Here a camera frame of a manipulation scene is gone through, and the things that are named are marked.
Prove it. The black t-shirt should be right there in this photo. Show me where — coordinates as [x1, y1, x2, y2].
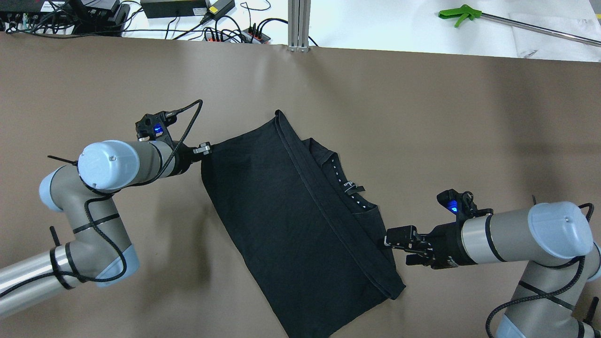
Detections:
[201, 111, 405, 338]

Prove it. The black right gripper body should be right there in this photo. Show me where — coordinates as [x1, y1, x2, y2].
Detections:
[384, 223, 465, 269]

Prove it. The aluminium frame post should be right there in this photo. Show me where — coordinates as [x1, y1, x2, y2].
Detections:
[287, 0, 311, 52]

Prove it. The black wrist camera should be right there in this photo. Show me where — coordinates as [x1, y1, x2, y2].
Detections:
[436, 189, 493, 223]
[135, 111, 177, 144]

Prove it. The green plastic clamp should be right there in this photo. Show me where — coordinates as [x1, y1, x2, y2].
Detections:
[438, 4, 483, 28]

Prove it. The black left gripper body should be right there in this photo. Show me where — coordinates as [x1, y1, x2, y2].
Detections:
[171, 143, 213, 176]

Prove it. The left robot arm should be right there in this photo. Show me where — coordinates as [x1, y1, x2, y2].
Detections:
[0, 140, 212, 318]

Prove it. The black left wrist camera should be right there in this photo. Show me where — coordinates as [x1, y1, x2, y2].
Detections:
[135, 111, 177, 144]

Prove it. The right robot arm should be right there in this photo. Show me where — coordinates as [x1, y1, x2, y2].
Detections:
[379, 201, 600, 338]

